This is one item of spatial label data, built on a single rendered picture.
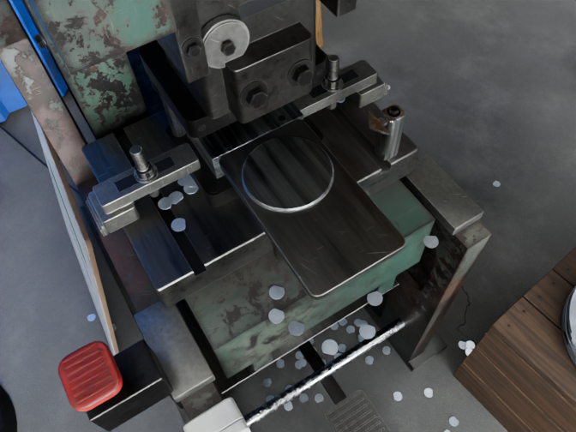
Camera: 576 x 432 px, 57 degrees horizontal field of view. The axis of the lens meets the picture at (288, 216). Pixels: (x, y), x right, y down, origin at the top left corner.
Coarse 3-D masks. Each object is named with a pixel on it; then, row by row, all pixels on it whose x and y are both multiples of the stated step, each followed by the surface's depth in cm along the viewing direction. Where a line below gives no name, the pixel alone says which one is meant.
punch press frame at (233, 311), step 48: (48, 0) 38; (96, 0) 39; (144, 0) 42; (48, 48) 85; (96, 48) 42; (96, 96) 82; (144, 96) 99; (384, 192) 86; (240, 288) 78; (288, 288) 77; (384, 288) 96; (240, 336) 74; (288, 336) 86; (384, 336) 121
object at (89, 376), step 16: (80, 352) 61; (96, 352) 61; (64, 368) 60; (80, 368) 60; (96, 368) 60; (112, 368) 60; (64, 384) 60; (80, 384) 59; (96, 384) 59; (112, 384) 59; (80, 400) 58; (96, 400) 59
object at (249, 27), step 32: (224, 0) 51; (256, 0) 53; (288, 0) 55; (224, 32) 52; (256, 32) 56; (288, 32) 57; (224, 64) 55; (256, 64) 55; (288, 64) 58; (224, 96) 61; (256, 96) 57; (288, 96) 62
